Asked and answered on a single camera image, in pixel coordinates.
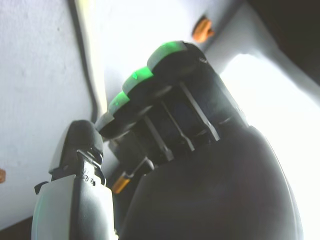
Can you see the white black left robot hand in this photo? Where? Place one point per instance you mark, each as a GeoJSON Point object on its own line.
{"type": "Point", "coordinates": [200, 180]}

